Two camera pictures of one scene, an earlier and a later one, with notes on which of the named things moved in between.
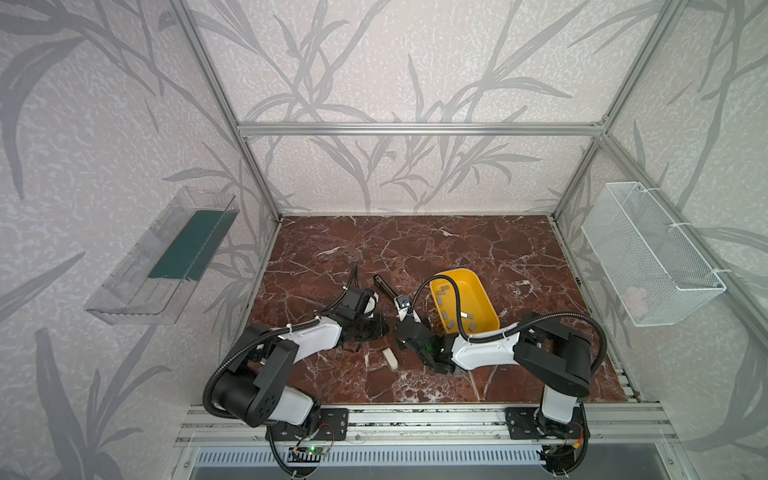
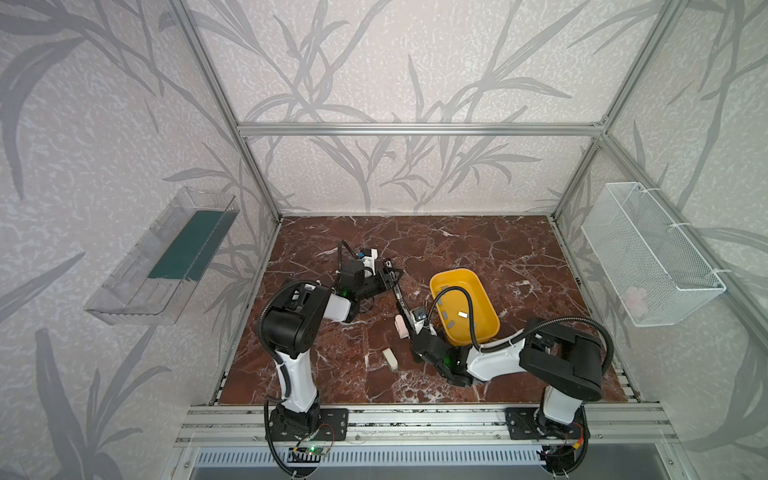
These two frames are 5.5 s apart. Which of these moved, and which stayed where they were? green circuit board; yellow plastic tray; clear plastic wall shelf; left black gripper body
Moved: left black gripper body
Stayed: yellow plastic tray; clear plastic wall shelf; green circuit board
